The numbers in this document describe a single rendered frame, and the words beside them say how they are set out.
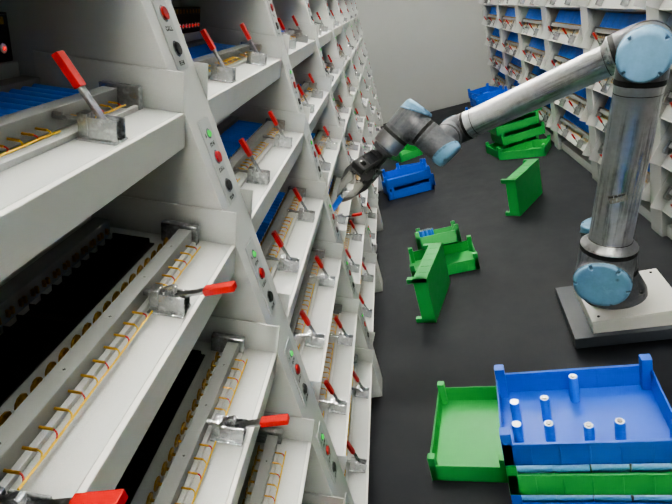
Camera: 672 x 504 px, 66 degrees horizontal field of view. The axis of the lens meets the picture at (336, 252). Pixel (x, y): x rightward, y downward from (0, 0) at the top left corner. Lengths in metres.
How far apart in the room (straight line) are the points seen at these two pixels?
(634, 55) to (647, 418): 0.79
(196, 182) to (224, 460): 0.36
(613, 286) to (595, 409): 0.51
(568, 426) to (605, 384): 0.14
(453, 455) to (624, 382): 0.54
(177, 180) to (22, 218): 0.34
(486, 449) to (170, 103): 1.22
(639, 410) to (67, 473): 1.02
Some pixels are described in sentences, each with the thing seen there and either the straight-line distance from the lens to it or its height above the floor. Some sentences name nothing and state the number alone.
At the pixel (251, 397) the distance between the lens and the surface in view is 0.75.
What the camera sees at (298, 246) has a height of 0.72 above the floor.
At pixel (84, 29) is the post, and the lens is 0.75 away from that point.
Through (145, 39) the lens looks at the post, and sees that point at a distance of 0.71.
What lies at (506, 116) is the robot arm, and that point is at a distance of 1.67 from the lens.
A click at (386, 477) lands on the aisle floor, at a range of 1.56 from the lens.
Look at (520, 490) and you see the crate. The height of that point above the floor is 0.25.
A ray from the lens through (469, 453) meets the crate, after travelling 1.57.
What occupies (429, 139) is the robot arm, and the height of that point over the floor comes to 0.76.
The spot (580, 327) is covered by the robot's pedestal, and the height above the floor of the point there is 0.06.
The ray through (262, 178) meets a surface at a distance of 0.99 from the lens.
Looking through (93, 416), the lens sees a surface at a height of 0.92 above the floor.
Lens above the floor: 1.15
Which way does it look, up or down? 24 degrees down
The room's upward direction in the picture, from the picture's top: 17 degrees counter-clockwise
